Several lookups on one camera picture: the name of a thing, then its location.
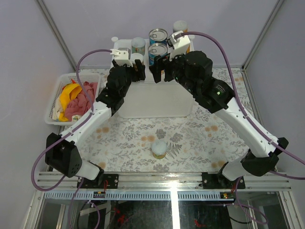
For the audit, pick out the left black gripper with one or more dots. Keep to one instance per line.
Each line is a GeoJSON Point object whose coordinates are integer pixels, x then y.
{"type": "Point", "coordinates": [137, 75]}

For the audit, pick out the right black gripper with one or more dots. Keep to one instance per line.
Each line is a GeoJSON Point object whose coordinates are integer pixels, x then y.
{"type": "Point", "coordinates": [159, 62]}

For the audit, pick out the short can white lid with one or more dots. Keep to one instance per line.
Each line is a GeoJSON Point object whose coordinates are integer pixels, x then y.
{"type": "Point", "coordinates": [137, 56]}

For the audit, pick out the blue can pull-tab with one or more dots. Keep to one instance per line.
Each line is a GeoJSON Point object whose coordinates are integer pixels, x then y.
{"type": "Point", "coordinates": [158, 35]}
{"type": "Point", "coordinates": [156, 49]}

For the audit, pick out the short can clear lid front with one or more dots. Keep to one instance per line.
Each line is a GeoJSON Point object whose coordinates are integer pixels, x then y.
{"type": "Point", "coordinates": [159, 149]}

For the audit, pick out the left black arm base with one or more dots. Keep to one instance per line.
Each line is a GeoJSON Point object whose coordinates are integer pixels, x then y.
{"type": "Point", "coordinates": [103, 181]}

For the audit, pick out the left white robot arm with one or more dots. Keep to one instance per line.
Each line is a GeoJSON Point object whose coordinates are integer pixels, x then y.
{"type": "Point", "coordinates": [63, 150]}

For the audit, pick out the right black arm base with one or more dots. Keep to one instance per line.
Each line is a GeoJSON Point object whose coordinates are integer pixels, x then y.
{"type": "Point", "coordinates": [214, 180]}

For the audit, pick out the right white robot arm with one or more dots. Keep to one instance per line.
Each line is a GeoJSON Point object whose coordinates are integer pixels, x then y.
{"type": "Point", "coordinates": [262, 156]}

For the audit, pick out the white plastic storage cabinet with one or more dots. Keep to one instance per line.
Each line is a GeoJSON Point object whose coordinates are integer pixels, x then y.
{"type": "Point", "coordinates": [147, 99]}

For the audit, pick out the yellow cloth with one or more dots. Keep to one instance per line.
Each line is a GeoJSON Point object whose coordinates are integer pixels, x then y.
{"type": "Point", "coordinates": [69, 93]}

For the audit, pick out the white plastic laundry basket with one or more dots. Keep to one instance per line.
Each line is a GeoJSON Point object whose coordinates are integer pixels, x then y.
{"type": "Point", "coordinates": [61, 82]}

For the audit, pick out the white patterned cloth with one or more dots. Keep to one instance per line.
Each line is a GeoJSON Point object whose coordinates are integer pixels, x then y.
{"type": "Point", "coordinates": [58, 112]}

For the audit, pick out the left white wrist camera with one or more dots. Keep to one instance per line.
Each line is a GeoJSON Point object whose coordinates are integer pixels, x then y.
{"type": "Point", "coordinates": [121, 57]}

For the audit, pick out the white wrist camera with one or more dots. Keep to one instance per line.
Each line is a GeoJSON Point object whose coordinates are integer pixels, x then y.
{"type": "Point", "coordinates": [179, 44]}
{"type": "Point", "coordinates": [121, 57]}

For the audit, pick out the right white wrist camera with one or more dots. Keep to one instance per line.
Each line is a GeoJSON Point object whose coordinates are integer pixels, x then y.
{"type": "Point", "coordinates": [179, 44]}

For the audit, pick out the aluminium front rail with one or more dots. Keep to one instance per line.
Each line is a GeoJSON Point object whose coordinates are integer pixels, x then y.
{"type": "Point", "coordinates": [167, 186]}

